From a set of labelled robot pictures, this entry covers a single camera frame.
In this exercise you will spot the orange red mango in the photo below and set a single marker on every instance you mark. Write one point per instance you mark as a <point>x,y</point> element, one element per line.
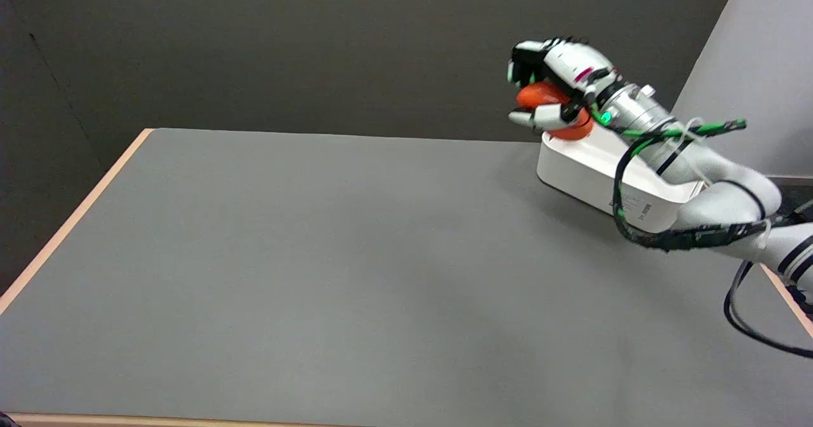
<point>541,95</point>

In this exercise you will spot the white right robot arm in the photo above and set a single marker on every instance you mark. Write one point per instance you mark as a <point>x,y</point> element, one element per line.
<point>711,179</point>

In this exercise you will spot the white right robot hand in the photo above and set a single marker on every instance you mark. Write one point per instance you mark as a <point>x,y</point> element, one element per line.
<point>567,58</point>

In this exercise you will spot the white rectangular box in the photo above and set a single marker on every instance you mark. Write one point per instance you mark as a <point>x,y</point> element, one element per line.
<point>587,166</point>

